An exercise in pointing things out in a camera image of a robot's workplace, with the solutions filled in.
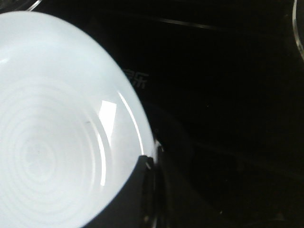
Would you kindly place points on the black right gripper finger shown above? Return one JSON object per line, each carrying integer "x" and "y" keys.
{"x": 139, "y": 203}

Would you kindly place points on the light blue plate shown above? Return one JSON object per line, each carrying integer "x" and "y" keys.
{"x": 71, "y": 125}

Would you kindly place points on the black glass gas hob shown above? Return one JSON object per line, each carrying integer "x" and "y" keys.
{"x": 222, "y": 85}

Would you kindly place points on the black right pan support grate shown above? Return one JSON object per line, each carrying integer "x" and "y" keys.
{"x": 298, "y": 25}

